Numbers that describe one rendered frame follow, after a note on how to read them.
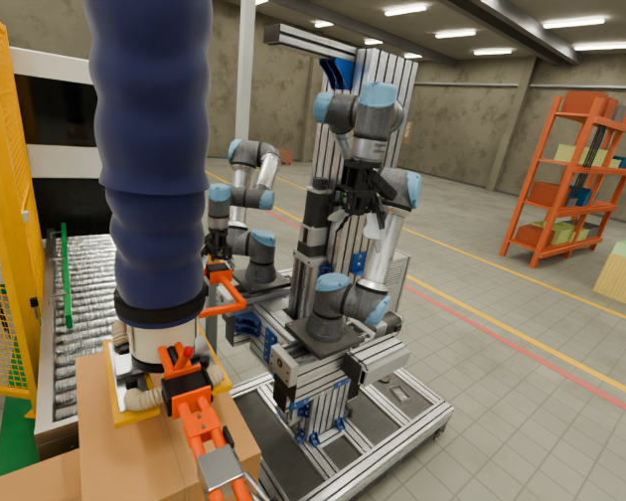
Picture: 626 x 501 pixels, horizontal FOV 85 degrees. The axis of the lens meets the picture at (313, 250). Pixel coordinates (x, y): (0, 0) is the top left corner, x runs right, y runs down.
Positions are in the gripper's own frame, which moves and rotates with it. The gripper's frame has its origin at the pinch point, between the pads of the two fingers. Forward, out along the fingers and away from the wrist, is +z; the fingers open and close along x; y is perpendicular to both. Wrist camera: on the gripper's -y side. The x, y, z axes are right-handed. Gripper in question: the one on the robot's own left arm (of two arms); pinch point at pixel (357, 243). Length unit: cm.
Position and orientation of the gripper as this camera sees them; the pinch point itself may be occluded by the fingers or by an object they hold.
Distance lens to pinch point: 85.1
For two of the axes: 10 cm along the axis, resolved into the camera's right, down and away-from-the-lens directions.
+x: 6.1, 3.6, -7.1
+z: -1.3, 9.2, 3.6
